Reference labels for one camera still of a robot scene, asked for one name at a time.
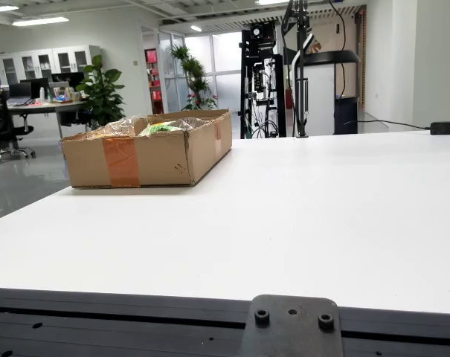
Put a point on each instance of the black office chair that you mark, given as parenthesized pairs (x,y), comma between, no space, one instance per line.
(1,122)

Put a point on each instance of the clear plastic wrap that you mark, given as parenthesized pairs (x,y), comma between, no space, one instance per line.
(116,128)

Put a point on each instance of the black aluminium rail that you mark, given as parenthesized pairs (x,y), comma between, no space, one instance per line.
(98,323)

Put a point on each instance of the broad leaf potted plant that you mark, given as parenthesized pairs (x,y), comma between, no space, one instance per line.
(102,93)

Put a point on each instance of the black pole stand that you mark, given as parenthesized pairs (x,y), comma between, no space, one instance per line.
(302,93)

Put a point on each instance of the black mounting plate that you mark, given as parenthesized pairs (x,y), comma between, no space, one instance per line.
(291,334)

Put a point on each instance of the tall slim potted plant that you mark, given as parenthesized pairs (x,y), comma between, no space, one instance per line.
(195,78)

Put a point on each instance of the green white snack bag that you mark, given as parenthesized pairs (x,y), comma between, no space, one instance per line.
(158,128)

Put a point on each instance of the red display shelf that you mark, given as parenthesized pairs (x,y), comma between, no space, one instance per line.
(154,78)

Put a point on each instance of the dark blue bin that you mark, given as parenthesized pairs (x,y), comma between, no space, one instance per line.
(346,115)

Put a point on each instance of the long ceiling light panel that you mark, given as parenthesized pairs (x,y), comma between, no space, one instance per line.
(40,21)

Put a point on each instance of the black power adapter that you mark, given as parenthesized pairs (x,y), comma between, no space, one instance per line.
(446,128)

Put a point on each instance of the black equipment rack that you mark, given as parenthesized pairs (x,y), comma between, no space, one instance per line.
(262,74)

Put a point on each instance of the white cabinet with black top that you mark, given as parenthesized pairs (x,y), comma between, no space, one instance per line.
(321,96)

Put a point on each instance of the white glass door wall cabinets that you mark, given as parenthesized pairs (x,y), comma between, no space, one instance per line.
(35,65)

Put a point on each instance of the black computer monitor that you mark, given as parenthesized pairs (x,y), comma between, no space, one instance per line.
(20,89)

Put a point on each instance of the open cardboard box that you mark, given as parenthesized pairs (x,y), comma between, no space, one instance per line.
(161,163)

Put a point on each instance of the grey office desk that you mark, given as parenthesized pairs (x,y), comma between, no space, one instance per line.
(46,108)

